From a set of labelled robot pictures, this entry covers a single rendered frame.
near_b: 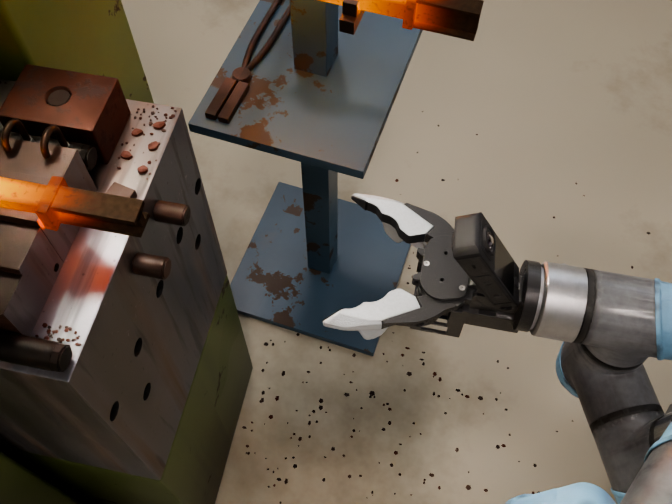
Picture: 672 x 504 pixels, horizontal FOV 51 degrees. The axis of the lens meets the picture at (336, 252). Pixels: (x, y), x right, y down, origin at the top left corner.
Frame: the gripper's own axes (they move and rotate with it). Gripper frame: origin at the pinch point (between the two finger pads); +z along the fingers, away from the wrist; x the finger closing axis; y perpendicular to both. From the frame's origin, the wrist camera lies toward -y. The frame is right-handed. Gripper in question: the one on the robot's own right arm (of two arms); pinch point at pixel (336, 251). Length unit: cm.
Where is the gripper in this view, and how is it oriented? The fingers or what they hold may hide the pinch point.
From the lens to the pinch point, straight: 71.1
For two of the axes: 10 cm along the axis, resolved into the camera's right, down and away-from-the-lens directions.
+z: -9.8, -1.7, 1.0
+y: 0.0, 5.1, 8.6
